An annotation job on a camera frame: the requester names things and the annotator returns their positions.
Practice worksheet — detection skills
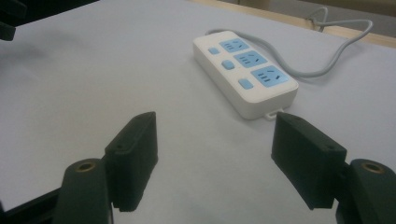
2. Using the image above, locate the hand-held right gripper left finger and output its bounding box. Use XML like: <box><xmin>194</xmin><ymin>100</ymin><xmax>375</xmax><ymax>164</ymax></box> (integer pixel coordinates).
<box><xmin>104</xmin><ymin>111</ymin><xmax>159</xmax><ymax>213</ymax></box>

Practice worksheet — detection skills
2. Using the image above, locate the grey power strip cable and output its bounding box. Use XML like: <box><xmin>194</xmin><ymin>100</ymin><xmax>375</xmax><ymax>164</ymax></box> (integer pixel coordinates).
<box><xmin>205</xmin><ymin>7</ymin><xmax>375</xmax><ymax>79</ymax></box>

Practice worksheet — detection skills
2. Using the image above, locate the white and blue power strip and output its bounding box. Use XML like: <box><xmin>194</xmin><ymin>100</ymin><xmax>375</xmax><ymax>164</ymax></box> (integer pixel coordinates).
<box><xmin>191</xmin><ymin>30</ymin><xmax>300</xmax><ymax>121</ymax></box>

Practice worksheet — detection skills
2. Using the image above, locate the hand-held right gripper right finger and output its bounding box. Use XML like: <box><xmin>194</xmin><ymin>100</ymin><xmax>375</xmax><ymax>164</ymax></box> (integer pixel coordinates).
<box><xmin>271</xmin><ymin>111</ymin><xmax>348</xmax><ymax>211</ymax></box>

